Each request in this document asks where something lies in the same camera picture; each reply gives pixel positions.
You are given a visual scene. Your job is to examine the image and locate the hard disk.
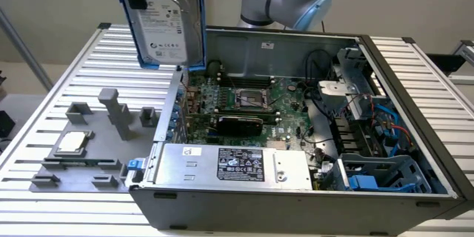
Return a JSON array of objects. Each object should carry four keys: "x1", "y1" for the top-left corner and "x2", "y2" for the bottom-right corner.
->
[{"x1": 113, "y1": 0, "x2": 209, "y2": 72}]

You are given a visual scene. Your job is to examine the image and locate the grey plastic disk bay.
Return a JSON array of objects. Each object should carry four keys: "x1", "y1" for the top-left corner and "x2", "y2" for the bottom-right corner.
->
[{"x1": 332, "y1": 153, "x2": 433, "y2": 194}]

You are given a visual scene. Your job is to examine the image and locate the grey metal pole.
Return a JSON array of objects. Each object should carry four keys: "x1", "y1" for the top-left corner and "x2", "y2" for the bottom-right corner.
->
[{"x1": 0, "y1": 6, "x2": 54, "y2": 91}]

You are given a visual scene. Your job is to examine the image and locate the CPU socket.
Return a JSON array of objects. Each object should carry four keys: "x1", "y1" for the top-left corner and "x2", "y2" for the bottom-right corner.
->
[{"x1": 231, "y1": 88, "x2": 280, "y2": 110}]

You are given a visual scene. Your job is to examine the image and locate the grey parts rack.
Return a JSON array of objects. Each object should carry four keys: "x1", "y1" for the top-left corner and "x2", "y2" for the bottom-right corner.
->
[{"x1": 30, "y1": 87, "x2": 162, "y2": 194}]

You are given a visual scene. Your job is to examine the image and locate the black graphics card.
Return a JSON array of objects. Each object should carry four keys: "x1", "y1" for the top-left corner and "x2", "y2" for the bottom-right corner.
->
[{"x1": 215, "y1": 115, "x2": 266, "y2": 138}]

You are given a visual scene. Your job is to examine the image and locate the silver CPU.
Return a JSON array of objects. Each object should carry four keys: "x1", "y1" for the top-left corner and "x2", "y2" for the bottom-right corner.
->
[{"x1": 58, "y1": 131, "x2": 91, "y2": 154}]

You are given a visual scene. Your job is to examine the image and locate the black box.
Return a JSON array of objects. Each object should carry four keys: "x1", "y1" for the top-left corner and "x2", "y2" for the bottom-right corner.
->
[{"x1": 0, "y1": 110, "x2": 17, "y2": 138}]

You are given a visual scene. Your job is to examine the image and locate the blue case latch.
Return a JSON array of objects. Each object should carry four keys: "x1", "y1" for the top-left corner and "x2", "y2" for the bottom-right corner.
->
[{"x1": 127, "y1": 158, "x2": 145, "y2": 172}]

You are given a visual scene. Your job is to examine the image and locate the green motherboard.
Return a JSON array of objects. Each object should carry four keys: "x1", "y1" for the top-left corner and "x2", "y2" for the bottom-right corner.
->
[{"x1": 185, "y1": 73, "x2": 321, "y2": 149}]

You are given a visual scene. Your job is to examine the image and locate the silver power supply unit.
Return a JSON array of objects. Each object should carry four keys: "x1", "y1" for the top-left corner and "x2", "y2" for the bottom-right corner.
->
[{"x1": 153, "y1": 143, "x2": 317, "y2": 191}]

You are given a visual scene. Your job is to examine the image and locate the silver metal drive cage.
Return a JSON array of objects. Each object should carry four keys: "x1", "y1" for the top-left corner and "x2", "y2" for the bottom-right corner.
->
[{"x1": 317, "y1": 47, "x2": 388, "y2": 122}]

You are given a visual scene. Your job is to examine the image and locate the open black PC case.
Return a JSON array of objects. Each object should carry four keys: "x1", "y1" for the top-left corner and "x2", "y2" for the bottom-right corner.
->
[{"x1": 127, "y1": 24, "x2": 470, "y2": 236}]

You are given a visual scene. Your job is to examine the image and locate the black looped wire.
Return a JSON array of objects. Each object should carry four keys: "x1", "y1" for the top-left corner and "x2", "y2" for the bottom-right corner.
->
[{"x1": 305, "y1": 49, "x2": 336, "y2": 83}]

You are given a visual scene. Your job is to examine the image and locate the blue data wire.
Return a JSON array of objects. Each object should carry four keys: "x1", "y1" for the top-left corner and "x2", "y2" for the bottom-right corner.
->
[{"x1": 373, "y1": 103, "x2": 404, "y2": 160}]

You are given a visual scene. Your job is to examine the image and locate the red wire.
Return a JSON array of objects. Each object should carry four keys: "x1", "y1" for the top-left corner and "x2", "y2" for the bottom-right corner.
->
[{"x1": 392, "y1": 125, "x2": 416, "y2": 149}]

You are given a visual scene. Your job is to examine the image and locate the blue disk carrier handle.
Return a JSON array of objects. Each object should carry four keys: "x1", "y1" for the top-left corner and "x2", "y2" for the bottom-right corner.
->
[{"x1": 349, "y1": 175, "x2": 380, "y2": 191}]

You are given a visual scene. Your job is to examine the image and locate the aluminium frame profile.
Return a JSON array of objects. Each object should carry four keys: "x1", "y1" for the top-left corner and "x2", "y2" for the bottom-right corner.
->
[{"x1": 446, "y1": 39, "x2": 474, "y2": 83}]

